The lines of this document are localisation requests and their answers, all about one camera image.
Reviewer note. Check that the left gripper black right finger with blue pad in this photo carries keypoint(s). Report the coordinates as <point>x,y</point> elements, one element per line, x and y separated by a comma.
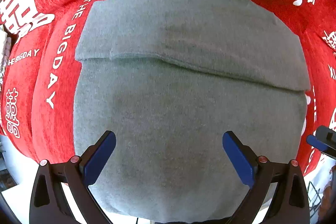
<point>289,203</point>

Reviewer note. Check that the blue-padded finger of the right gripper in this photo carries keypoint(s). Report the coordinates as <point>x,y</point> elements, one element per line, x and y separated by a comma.
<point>324,140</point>

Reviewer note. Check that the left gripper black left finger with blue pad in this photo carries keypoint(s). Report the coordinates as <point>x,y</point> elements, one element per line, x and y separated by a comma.
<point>48,202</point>

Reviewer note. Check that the grey fleece garment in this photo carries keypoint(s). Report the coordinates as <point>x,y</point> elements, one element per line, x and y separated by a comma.
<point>169,78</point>

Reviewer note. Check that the red blanket white characters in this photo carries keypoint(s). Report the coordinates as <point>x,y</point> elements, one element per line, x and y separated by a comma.
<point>37,101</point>

